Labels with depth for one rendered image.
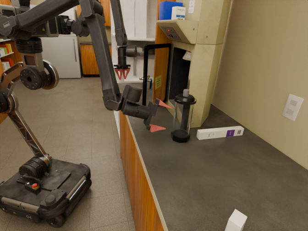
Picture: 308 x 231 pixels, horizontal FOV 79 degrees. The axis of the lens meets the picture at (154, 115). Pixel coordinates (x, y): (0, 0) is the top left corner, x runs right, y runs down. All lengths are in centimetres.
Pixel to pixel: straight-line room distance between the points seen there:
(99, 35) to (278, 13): 89
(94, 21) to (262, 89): 94
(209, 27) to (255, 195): 75
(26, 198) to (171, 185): 131
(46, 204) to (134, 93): 115
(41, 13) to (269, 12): 110
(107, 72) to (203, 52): 49
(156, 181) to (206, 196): 19
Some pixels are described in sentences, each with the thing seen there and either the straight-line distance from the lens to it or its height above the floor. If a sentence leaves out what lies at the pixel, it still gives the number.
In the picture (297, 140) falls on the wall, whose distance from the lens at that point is 114.
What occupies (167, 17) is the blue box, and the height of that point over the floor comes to 152.
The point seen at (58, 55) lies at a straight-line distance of 591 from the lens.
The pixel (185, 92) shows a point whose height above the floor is 120.
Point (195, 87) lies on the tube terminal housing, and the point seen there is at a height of 119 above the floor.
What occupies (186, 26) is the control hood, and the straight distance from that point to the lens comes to 97.
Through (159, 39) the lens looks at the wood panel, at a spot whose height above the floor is 141.
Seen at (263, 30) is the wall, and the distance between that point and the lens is 129.
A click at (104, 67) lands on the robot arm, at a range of 80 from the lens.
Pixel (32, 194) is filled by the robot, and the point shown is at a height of 24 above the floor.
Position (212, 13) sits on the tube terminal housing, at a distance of 103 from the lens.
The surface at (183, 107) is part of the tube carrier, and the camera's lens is 90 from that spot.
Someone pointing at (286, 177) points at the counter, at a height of 94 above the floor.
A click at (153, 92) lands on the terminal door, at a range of 116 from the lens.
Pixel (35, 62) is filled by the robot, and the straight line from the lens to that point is 141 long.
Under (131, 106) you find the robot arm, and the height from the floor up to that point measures 117.
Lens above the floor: 147
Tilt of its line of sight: 25 degrees down
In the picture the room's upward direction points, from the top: 4 degrees clockwise
